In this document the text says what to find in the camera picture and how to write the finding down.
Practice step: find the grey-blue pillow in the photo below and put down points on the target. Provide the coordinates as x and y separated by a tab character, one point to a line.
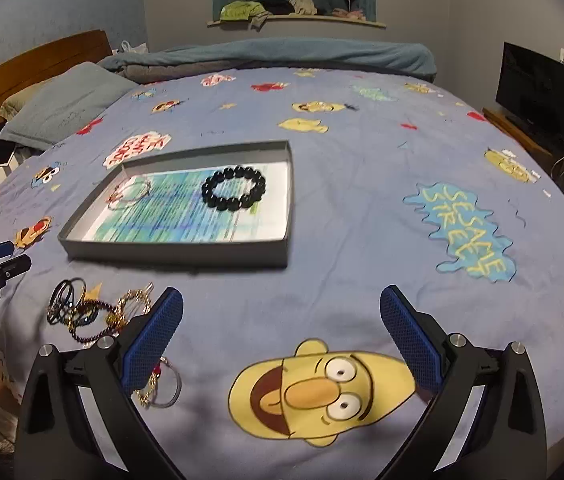
62	105

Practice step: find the wooden television stand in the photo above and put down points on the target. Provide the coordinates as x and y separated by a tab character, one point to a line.
507	122

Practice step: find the black television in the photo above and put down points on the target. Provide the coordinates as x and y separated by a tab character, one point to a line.
537	90

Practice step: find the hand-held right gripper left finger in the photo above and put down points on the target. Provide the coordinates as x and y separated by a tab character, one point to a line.
154	340

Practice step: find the grey cardboard tray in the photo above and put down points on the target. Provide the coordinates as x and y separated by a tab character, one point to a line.
172	252

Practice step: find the white plastic bag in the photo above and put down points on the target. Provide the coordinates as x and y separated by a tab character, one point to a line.
132	49

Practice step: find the blue cartoon printed bed sheet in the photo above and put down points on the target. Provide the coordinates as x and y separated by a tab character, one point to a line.
362	185

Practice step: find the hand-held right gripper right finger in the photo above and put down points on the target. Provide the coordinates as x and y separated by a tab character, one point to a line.
412	345

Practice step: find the beige cloth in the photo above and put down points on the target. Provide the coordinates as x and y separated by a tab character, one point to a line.
304	5

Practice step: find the pink cloth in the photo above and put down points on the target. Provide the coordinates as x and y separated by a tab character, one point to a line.
349	13

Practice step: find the green cloth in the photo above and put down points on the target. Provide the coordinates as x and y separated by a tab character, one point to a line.
239	10

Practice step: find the blue blanket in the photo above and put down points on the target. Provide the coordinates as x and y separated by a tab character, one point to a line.
287	52

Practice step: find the grey blanket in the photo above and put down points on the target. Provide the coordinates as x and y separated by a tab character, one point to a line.
162	72

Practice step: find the olive pillow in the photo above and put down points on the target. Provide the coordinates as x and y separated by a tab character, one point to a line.
17	102

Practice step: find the black cloth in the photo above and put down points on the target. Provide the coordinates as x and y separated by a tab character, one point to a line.
274	5

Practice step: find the wooden headboard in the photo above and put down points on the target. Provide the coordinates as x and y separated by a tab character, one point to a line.
37	55

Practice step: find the blue-green printed paper sheet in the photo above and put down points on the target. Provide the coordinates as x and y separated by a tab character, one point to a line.
172	210

